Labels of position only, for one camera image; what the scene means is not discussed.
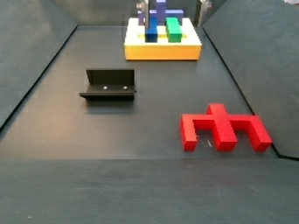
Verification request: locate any red three-legged block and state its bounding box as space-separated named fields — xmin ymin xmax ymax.
xmin=180 ymin=103 xmax=272 ymax=152

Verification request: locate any yellow wooden base board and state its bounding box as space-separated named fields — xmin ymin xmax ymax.
xmin=124 ymin=17 xmax=202 ymax=60

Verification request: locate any dark blue bar block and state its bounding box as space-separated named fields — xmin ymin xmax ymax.
xmin=144 ymin=17 xmax=157 ymax=43

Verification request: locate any green bar block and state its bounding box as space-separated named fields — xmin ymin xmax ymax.
xmin=165 ymin=17 xmax=183 ymax=43

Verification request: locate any purple cross block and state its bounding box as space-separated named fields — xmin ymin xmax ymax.
xmin=136 ymin=0 xmax=183 ymax=25

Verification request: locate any black angle bracket stand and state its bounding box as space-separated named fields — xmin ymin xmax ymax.
xmin=79 ymin=68 xmax=136 ymax=99

